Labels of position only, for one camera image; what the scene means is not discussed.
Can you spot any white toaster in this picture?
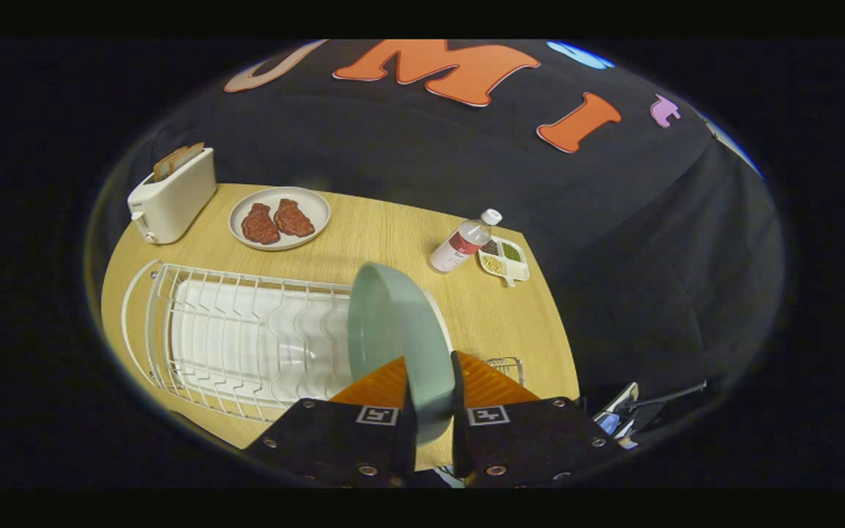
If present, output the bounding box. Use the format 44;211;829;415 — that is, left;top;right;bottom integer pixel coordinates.
127;147;218;245

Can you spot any white round serving plate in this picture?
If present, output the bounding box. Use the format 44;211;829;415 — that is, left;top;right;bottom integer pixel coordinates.
228;186;332;252

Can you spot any white wire dish rack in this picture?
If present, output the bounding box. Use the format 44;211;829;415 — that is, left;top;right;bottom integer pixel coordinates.
120;259;454;428

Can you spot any white and blue object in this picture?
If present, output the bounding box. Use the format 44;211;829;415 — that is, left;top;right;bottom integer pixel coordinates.
591;381;641;450

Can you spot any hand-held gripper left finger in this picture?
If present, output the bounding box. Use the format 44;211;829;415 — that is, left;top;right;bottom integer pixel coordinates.
245;356;417;488

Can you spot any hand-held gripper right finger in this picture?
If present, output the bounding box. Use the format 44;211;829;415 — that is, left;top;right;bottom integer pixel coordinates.
451;351;626;488

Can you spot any red meat piece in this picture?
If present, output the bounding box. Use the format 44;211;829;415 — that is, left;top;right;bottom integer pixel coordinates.
241;203;281;246
274;199;315;238

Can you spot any clear bottle red label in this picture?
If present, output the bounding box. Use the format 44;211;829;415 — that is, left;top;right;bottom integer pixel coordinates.
428;209;503;274

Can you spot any white divided dish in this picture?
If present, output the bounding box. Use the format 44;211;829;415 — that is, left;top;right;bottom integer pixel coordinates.
477;236;530;287

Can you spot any black rod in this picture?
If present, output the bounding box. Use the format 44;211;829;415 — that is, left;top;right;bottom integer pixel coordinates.
628;380;709;413

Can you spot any green plate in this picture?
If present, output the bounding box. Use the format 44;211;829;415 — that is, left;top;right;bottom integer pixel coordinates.
348;262;457;447

